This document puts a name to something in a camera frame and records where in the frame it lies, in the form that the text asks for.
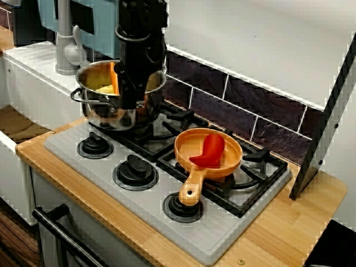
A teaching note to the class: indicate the black burner grate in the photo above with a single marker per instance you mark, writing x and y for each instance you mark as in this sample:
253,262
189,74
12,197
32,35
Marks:
180,115
267,167

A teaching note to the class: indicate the yellow toy corn cob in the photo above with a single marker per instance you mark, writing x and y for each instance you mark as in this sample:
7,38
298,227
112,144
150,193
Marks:
107,89

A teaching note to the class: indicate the orange toy frying pan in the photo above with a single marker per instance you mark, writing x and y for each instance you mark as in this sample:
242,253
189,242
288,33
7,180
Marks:
189,147

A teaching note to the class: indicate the dark tile backsplash panel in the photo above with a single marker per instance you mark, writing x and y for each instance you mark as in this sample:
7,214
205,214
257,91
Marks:
250,111

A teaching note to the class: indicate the grey toy faucet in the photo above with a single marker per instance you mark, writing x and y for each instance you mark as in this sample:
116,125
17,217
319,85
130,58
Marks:
64,27

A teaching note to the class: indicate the stainless steel pot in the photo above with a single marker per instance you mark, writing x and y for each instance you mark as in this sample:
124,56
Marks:
97,114

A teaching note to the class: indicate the white toy sink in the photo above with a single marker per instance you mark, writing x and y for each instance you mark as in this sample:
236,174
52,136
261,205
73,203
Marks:
41,83

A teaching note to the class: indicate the black stove knob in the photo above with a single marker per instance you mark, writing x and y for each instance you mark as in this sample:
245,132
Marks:
135,173
93,145
180,213

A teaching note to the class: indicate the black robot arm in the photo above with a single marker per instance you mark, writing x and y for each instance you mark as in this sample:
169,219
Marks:
142,16

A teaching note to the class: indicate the white oven door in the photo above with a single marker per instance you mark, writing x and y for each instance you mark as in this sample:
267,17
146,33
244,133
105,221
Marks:
91,233

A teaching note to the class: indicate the orange toy carrot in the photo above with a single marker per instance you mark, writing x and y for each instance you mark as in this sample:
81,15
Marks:
113,78

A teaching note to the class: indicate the teal box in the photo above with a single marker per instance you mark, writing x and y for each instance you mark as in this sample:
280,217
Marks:
105,22

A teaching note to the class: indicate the black box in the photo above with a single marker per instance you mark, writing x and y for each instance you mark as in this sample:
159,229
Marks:
333,244

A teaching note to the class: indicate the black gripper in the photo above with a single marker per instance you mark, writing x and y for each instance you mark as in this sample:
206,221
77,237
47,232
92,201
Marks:
139,55

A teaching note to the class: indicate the red toy chili pepper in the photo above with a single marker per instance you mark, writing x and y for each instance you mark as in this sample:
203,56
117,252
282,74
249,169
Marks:
212,151

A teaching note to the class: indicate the dark grey side panel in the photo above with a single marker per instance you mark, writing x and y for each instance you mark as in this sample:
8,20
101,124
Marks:
320,139

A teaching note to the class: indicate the grey stove top plate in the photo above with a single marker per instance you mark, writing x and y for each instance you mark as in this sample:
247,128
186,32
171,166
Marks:
167,225

